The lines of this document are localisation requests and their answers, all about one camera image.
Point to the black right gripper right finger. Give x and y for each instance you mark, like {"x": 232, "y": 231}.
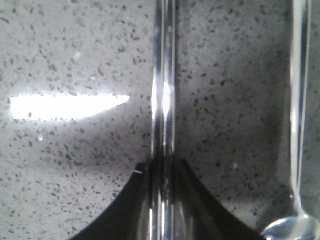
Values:
{"x": 198, "y": 215}

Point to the steel spoon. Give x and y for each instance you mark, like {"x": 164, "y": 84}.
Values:
{"x": 298, "y": 225}

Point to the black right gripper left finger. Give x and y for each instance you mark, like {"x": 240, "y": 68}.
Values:
{"x": 126, "y": 218}

